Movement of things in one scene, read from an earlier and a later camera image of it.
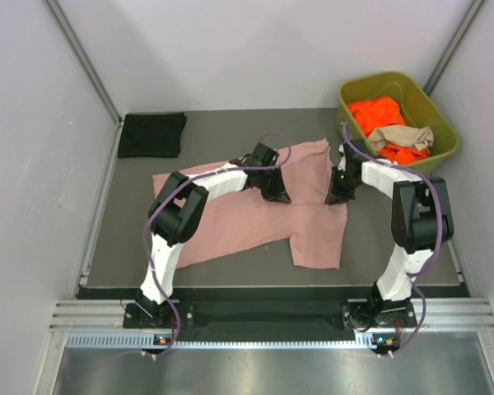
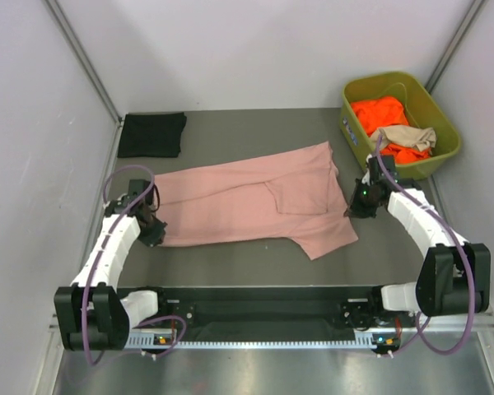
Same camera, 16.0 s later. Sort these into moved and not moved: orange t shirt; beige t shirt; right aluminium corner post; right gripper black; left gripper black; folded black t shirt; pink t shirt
Moved: right gripper black; pink t shirt; left gripper black
Not moved: right aluminium corner post; folded black t shirt; beige t shirt; orange t shirt
